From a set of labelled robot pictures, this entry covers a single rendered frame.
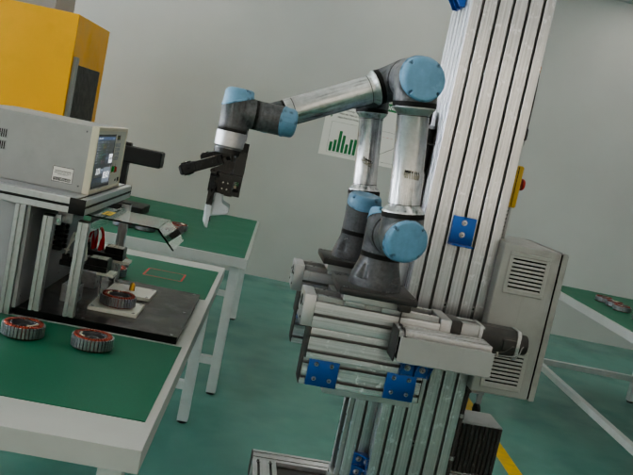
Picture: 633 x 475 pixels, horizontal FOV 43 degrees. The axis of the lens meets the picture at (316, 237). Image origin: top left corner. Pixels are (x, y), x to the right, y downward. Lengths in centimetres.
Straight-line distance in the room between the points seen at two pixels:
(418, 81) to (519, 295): 78
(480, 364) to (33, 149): 143
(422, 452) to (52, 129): 150
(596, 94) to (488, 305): 601
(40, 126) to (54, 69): 370
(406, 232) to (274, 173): 577
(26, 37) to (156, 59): 196
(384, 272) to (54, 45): 435
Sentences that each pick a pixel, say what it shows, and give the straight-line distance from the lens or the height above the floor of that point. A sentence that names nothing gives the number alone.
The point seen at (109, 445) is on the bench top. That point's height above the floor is 75.
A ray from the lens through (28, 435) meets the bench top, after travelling 171.
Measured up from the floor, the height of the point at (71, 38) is 177.
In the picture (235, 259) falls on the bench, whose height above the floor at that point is 74.
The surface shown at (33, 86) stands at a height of 138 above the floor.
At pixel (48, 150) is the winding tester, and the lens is 253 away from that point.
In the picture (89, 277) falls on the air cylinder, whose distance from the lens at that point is 283.
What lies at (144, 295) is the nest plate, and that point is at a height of 78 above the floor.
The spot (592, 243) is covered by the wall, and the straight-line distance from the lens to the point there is 846.
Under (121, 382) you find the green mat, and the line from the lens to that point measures 203.
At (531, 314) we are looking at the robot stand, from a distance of 255.
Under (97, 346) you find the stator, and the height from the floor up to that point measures 77.
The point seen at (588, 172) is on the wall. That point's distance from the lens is 838.
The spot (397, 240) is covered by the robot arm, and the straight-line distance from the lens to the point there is 211.
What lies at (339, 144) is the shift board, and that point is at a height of 142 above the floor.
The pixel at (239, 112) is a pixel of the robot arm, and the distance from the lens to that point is 203.
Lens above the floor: 141
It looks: 7 degrees down
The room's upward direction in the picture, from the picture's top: 12 degrees clockwise
